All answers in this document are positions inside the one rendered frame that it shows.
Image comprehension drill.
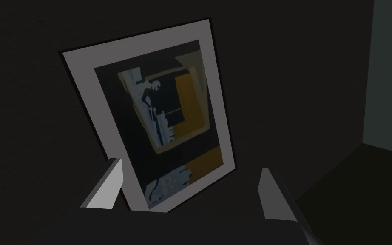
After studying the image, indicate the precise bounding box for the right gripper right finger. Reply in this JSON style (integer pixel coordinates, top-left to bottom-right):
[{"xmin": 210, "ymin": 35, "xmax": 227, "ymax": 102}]
[{"xmin": 258, "ymin": 167, "xmax": 299, "ymax": 223}]

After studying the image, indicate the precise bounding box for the white framed abstract picture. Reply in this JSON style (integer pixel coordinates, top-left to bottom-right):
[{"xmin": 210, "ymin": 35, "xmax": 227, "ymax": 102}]
[{"xmin": 58, "ymin": 17, "xmax": 237, "ymax": 213}]

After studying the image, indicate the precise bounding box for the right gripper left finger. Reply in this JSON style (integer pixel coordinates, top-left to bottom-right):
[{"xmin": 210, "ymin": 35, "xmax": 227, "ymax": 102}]
[{"xmin": 79, "ymin": 158, "xmax": 124, "ymax": 210}]

